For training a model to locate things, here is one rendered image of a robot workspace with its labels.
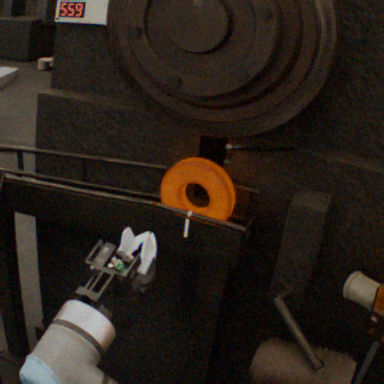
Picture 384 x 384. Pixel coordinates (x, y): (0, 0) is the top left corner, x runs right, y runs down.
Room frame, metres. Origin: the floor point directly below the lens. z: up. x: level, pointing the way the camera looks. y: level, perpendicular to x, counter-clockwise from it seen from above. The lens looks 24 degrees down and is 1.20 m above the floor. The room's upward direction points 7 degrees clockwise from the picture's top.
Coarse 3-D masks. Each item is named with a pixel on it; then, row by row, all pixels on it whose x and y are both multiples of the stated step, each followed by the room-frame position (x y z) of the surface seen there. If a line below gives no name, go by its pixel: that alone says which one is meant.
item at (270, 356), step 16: (256, 352) 0.80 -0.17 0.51; (272, 352) 0.78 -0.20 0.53; (288, 352) 0.78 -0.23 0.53; (320, 352) 0.78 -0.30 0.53; (336, 352) 0.80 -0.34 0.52; (256, 368) 0.76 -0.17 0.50; (272, 368) 0.75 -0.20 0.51; (288, 368) 0.75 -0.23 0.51; (304, 368) 0.74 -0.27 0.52; (336, 368) 0.74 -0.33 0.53; (352, 368) 0.74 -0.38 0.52
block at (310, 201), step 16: (304, 192) 0.96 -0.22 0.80; (320, 192) 0.98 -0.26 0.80; (304, 208) 0.91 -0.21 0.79; (320, 208) 0.90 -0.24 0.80; (288, 224) 0.92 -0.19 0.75; (304, 224) 0.90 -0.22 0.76; (320, 224) 0.89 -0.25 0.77; (288, 240) 0.91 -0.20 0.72; (304, 240) 0.90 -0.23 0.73; (320, 240) 0.90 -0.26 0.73; (288, 256) 0.91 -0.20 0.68; (304, 256) 0.90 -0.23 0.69; (288, 272) 0.91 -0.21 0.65; (304, 272) 0.90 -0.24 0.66; (272, 288) 0.92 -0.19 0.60; (288, 288) 0.90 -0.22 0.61; (304, 288) 0.89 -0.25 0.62; (288, 304) 0.90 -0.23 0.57
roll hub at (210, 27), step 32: (160, 0) 0.94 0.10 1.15; (192, 0) 0.90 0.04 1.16; (224, 0) 0.90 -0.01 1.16; (256, 0) 0.87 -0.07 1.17; (160, 32) 0.94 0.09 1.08; (192, 32) 0.90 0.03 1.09; (224, 32) 0.88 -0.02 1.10; (256, 32) 0.87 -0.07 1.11; (160, 64) 0.93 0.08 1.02; (192, 64) 0.92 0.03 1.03; (224, 64) 0.90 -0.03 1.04; (256, 64) 0.87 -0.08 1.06
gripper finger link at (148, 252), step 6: (150, 234) 0.80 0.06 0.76; (144, 240) 0.74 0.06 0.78; (150, 240) 0.76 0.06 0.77; (144, 246) 0.74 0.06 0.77; (150, 246) 0.76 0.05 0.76; (144, 252) 0.73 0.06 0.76; (150, 252) 0.76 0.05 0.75; (144, 258) 0.74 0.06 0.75; (150, 258) 0.75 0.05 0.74; (144, 264) 0.73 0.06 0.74; (138, 270) 0.72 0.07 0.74; (144, 270) 0.72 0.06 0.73
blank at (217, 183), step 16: (192, 160) 1.03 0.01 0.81; (208, 160) 1.03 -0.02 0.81; (176, 176) 1.03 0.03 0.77; (192, 176) 1.01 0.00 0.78; (208, 176) 1.00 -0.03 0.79; (224, 176) 1.01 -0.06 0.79; (160, 192) 1.04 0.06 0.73; (176, 192) 1.02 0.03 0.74; (208, 192) 1.00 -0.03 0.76; (224, 192) 0.99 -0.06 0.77; (192, 208) 1.03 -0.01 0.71; (208, 208) 1.00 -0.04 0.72; (224, 208) 0.99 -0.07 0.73
